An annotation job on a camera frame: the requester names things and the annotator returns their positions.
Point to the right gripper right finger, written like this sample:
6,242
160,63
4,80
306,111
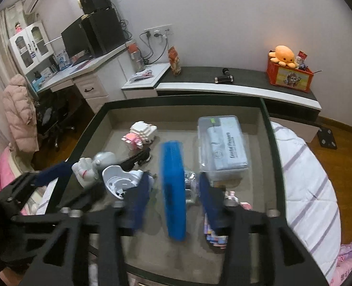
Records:
284,259

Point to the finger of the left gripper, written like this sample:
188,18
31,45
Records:
138,159
44,177

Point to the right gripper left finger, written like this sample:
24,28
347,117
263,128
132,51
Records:
64,257

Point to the pink white block figure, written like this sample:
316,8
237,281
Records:
140,134

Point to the blue case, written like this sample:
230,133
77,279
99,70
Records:
173,188

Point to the white cup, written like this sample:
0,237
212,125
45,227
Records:
122,184

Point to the pink donut block model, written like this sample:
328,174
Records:
215,234

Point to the clear plastic container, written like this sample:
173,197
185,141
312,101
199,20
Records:
222,152

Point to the pink bed blanket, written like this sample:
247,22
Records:
6,173

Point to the white striped quilt cover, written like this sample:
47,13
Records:
311,205

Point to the black office chair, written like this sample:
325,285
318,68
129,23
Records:
53,118

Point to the pink patterned pillow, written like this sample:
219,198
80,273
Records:
343,265

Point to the white bedside cabinet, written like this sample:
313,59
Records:
142,84

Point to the pink puffer jacket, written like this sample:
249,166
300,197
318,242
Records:
21,115

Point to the white desk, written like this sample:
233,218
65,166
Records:
98,80

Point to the orange cap water bottle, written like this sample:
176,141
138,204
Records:
136,57

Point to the black floor scale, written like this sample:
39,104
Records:
326,138

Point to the white glass door cabinet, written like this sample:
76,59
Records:
30,47

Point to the black computer tower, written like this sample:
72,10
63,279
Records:
103,31

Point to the black computer monitor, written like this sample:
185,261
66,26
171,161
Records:
76,43

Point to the low black white tv stand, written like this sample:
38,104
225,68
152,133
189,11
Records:
290,108

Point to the orange storage crate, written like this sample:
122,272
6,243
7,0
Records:
283,76

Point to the black speaker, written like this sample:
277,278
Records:
90,6

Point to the orange octopus plush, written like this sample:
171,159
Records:
283,56

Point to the wall power socket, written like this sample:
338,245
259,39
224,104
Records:
160,31

